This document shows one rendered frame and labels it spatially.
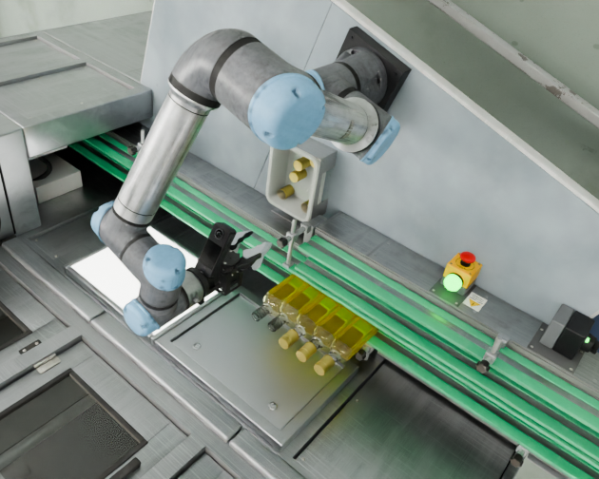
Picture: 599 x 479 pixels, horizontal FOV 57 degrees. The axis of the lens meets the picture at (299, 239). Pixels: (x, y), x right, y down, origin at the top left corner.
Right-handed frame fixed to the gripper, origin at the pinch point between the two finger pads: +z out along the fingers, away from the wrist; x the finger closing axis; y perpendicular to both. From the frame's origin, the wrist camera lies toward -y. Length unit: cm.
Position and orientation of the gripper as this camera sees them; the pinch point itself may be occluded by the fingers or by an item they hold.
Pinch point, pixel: (258, 237)
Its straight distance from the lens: 128.6
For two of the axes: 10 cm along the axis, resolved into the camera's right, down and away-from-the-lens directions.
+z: 6.2, -4.2, 6.6
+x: 7.7, 4.6, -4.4
